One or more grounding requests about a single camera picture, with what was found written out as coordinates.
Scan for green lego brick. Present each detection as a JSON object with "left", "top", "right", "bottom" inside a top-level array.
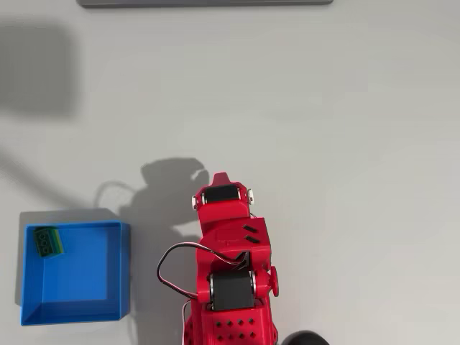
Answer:
[{"left": 33, "top": 225, "right": 67, "bottom": 259}]

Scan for blue plastic bin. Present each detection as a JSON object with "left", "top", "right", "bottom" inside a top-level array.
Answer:
[{"left": 19, "top": 220, "right": 132, "bottom": 327}]

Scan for grey flat slab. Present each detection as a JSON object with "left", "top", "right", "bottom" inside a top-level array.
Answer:
[{"left": 75, "top": 0, "right": 335, "bottom": 9}]

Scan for black round object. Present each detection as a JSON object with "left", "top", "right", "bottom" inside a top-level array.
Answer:
[{"left": 281, "top": 329, "right": 331, "bottom": 345}]

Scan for black red white servo cable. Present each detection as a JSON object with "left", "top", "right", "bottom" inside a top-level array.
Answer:
[{"left": 156, "top": 241, "right": 250, "bottom": 300}]

